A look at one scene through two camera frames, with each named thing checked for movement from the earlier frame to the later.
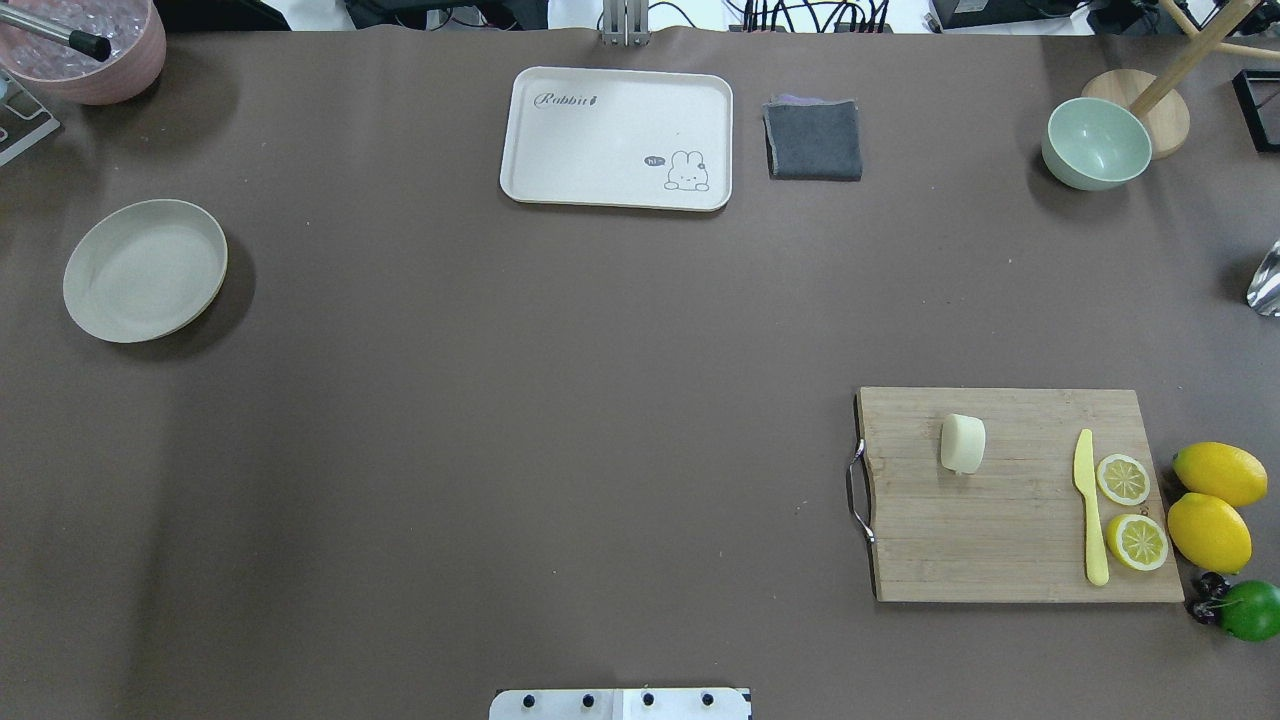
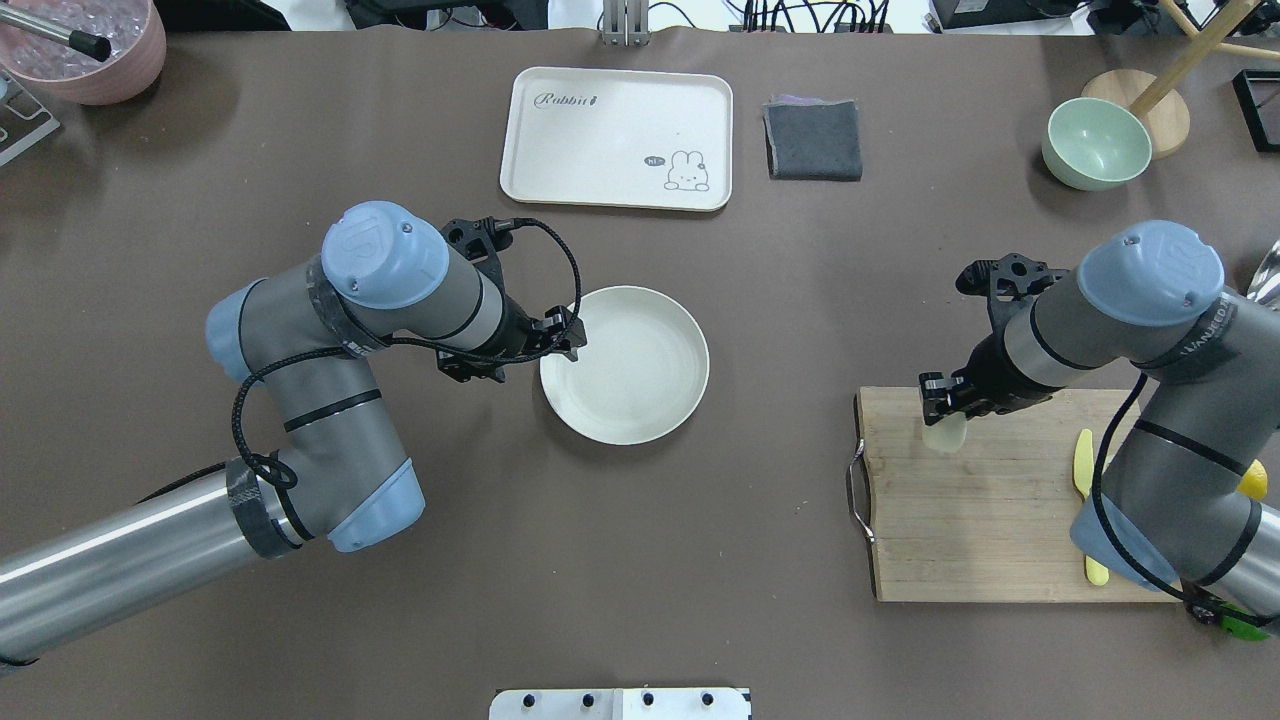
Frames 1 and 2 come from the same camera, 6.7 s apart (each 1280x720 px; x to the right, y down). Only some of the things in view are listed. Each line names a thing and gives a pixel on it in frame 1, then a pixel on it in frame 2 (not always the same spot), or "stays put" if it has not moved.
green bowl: (1092, 144) stays put
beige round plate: (144, 269) -> (640, 374)
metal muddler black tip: (90, 46) stays put
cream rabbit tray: (619, 138) stays put
